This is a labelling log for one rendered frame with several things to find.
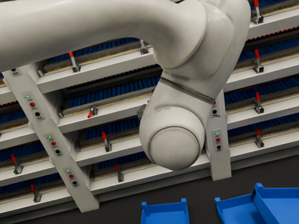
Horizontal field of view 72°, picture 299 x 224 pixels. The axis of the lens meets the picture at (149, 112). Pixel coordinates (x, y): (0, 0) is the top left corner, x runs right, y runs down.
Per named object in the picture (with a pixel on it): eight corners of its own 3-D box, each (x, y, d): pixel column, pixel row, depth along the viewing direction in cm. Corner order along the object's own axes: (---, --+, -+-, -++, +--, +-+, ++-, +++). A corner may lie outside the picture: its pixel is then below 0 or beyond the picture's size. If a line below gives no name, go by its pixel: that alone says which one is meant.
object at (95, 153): (206, 135, 94) (204, 114, 85) (79, 167, 96) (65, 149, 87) (192, 107, 110) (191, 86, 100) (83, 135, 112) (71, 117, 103)
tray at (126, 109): (200, 98, 86) (199, 79, 80) (62, 134, 88) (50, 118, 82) (187, 74, 101) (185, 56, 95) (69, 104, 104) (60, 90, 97)
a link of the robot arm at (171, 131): (178, 152, 44) (205, 96, 42) (195, 195, 29) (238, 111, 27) (131, 134, 43) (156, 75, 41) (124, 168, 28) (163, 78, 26)
